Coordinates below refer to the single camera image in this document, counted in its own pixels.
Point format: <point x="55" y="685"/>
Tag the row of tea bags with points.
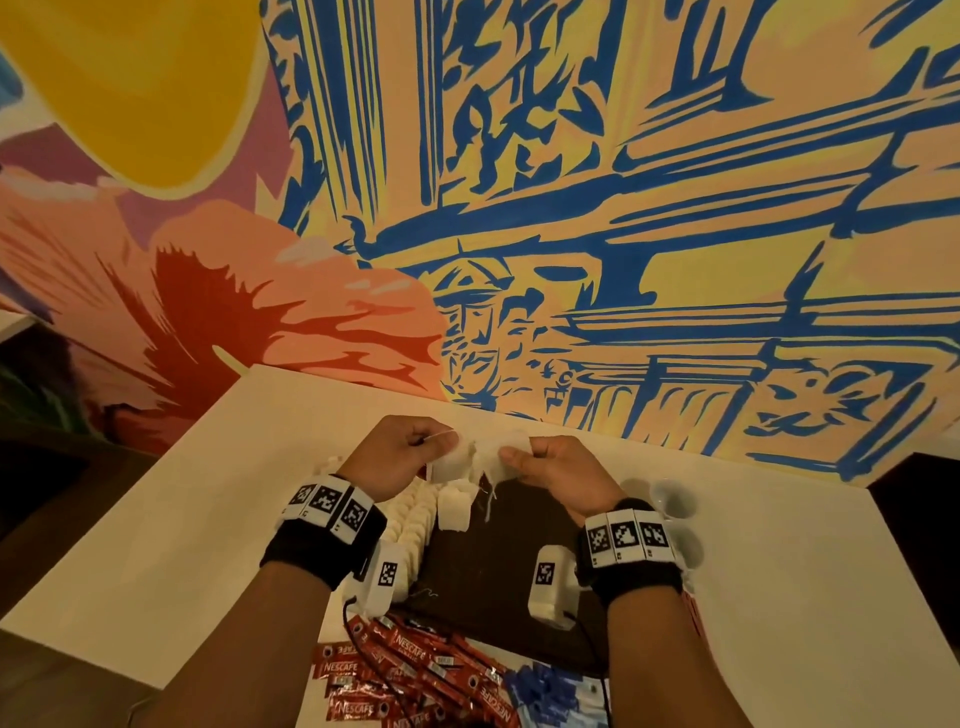
<point x="402" y="518"/>

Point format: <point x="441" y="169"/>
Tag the pile of red Nescafe sachets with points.
<point x="413" y="675"/>

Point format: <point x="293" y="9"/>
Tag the white tea bag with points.
<point x="450" y="458"/>
<point x="510" y="455"/>
<point x="456" y="506"/>

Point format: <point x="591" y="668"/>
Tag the person's right hand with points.
<point x="567" y="473"/>

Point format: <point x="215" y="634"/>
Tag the black wristband with markers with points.
<point x="630" y="548"/>
<point x="323" y="528"/>

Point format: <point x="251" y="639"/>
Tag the black right wristband with markers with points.
<point x="630" y="548"/>

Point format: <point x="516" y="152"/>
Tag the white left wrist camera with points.
<point x="383" y="570"/>

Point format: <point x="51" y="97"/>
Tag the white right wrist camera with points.
<point x="552" y="585"/>

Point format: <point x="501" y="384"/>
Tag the black left wristband with markers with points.
<point x="323" y="528"/>

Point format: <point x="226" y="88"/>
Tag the pile of blue sugar sachets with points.
<point x="563" y="698"/>

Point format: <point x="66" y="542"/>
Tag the white wall shelf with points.
<point x="12" y="323"/>

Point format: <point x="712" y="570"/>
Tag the person's left forearm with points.
<point x="240" y="653"/>

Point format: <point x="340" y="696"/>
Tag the person's right forearm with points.
<point x="668" y="668"/>

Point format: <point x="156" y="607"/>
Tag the dark brown tray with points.
<point x="495" y="570"/>

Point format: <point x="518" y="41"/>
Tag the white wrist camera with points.
<point x="552" y="585"/>
<point x="383" y="570"/>

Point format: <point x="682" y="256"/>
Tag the person's left hand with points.
<point x="393" y="453"/>

